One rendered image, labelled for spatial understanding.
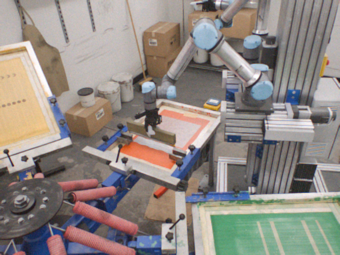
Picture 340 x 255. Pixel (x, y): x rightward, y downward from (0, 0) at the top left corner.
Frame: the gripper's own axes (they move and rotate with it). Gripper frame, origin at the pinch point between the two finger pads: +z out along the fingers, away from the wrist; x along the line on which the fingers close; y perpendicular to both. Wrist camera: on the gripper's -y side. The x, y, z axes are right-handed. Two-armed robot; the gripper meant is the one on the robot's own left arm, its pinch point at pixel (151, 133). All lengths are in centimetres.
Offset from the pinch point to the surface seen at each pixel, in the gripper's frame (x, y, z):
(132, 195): 27, -52, 109
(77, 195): -69, 8, -14
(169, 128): 27.2, -3.0, 13.7
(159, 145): 5.0, 1.9, 13.0
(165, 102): 55, -22, 10
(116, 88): 153, -165, 72
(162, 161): -6.8, 11.4, 13.7
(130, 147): -4.1, -15.2, 13.6
